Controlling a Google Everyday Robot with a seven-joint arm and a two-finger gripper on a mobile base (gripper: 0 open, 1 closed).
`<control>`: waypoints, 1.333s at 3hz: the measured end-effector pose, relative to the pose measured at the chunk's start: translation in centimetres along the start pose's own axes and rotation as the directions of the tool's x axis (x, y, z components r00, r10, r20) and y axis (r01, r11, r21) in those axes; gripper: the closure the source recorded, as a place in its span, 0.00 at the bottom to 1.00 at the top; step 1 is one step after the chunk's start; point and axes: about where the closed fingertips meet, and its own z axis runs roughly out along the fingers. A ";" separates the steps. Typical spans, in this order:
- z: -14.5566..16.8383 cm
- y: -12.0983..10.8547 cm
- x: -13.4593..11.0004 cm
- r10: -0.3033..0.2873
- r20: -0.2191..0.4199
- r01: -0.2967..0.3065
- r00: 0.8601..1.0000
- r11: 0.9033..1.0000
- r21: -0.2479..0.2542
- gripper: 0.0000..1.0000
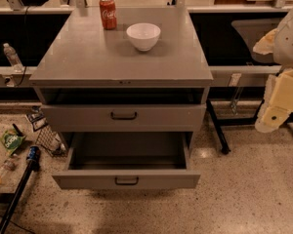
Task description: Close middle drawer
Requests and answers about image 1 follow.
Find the red cola can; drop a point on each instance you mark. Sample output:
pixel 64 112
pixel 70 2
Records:
pixel 108 14

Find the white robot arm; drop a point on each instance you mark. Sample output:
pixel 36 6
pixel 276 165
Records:
pixel 283 43

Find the grey middle drawer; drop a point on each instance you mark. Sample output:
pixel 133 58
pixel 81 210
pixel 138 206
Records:
pixel 125 118

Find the grey metal drawer cabinet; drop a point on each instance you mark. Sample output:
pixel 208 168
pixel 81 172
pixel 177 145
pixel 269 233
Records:
pixel 88 65

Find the padded gripper body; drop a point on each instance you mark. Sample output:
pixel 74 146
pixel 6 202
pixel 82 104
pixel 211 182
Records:
pixel 290 41

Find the green snack bag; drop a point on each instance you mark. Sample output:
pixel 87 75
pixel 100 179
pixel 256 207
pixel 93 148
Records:
pixel 11 141

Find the black folding stand table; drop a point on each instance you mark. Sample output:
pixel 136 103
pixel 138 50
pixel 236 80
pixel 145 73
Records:
pixel 251 79

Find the clear plastic water bottle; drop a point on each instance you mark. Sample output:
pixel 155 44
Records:
pixel 13 58

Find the white ceramic bowl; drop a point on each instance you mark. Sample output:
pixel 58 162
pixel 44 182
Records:
pixel 143 36

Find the grey bottom drawer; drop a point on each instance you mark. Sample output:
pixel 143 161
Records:
pixel 151 160

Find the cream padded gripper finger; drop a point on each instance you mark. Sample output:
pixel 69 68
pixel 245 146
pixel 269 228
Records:
pixel 265 45

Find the black pole with blue grip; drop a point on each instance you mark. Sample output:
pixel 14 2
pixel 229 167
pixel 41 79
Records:
pixel 32 164

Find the small plastic bottle on floor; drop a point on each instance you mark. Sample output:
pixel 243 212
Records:
pixel 8 166

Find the grey drawer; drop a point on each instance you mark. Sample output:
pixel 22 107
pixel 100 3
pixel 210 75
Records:
pixel 151 160
pixel 125 118

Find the black white snack packet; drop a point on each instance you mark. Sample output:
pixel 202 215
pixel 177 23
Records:
pixel 36 118

